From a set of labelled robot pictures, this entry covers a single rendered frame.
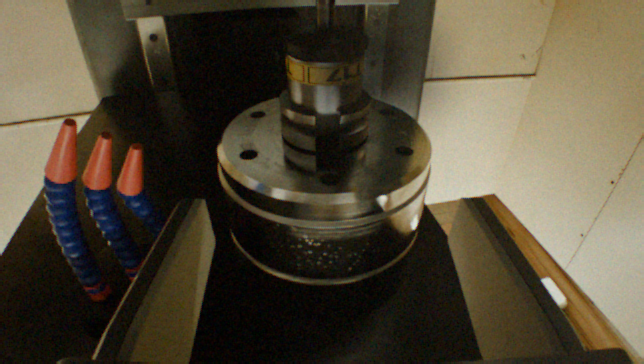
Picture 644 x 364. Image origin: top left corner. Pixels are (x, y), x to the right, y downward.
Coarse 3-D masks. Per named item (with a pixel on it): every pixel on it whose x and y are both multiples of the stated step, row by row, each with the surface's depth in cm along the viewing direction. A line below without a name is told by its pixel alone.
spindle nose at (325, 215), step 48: (240, 144) 25; (288, 144) 25; (384, 144) 25; (240, 192) 22; (288, 192) 21; (336, 192) 20; (384, 192) 21; (240, 240) 26; (288, 240) 22; (336, 240) 22; (384, 240) 23; (288, 288) 25; (336, 288) 25; (384, 288) 27
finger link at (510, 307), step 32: (480, 224) 10; (480, 256) 10; (512, 256) 9; (480, 288) 10; (512, 288) 8; (544, 288) 8; (480, 320) 9; (512, 320) 8; (544, 320) 7; (480, 352) 9; (512, 352) 8; (544, 352) 7
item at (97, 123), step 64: (128, 128) 52; (192, 128) 52; (192, 192) 40; (0, 256) 31; (64, 256) 32; (448, 256) 32; (0, 320) 26; (64, 320) 26; (256, 320) 27; (384, 320) 27; (448, 320) 27
